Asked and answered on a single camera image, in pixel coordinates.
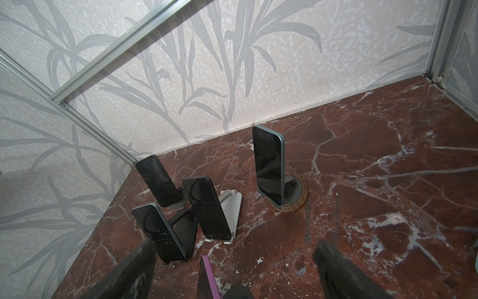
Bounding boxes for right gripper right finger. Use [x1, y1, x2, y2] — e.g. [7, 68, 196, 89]
[312, 240, 392, 299]

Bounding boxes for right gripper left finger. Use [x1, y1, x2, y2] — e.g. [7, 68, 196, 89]
[81, 239, 156, 299]

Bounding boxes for black phone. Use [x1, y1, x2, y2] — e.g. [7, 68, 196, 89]
[196, 255, 222, 299]
[182, 176, 232, 240]
[131, 203, 187, 263]
[135, 155, 180, 208]

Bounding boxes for white folding phone stand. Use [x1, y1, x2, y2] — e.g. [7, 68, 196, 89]
[219, 190, 242, 245]

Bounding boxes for back right blue phone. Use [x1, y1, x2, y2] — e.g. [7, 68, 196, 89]
[252, 125, 285, 207]

